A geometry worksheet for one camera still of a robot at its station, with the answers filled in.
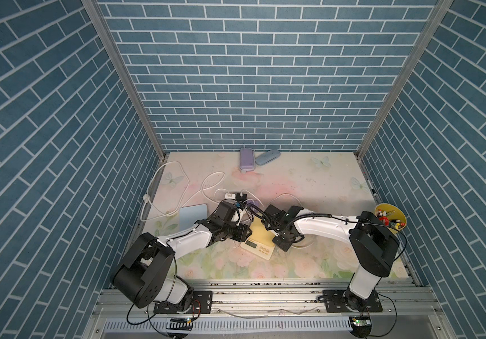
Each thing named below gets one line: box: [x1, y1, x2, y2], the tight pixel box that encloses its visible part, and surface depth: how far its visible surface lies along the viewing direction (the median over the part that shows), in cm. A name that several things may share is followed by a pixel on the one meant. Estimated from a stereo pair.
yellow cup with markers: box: [374, 203, 407, 234], surface depth 84 cm
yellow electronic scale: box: [240, 216, 276, 261], surface depth 87 cm
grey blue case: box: [255, 149, 282, 166], surface depth 120 cm
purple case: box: [239, 147, 256, 174], surface depth 118 cm
